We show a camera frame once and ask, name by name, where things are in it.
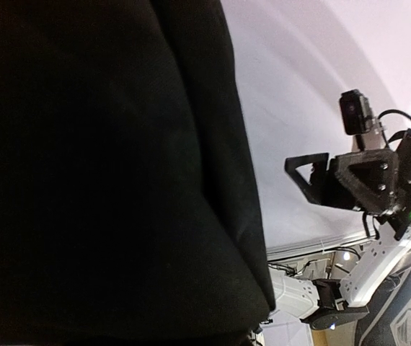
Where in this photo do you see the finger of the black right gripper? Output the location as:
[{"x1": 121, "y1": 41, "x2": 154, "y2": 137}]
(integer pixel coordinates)
[
  {"x1": 334, "y1": 148, "x2": 399, "y2": 216},
  {"x1": 284, "y1": 153, "x2": 363, "y2": 211}
]

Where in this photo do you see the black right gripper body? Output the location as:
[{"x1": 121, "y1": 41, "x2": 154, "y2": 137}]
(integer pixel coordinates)
[{"x1": 339, "y1": 89, "x2": 411, "y2": 240}]

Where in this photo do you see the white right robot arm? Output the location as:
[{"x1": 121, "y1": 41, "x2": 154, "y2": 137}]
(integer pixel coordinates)
[{"x1": 277, "y1": 89, "x2": 411, "y2": 330}]

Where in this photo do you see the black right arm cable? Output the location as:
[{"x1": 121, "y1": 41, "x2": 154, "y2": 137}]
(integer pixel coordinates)
[{"x1": 364, "y1": 110, "x2": 411, "y2": 239}]

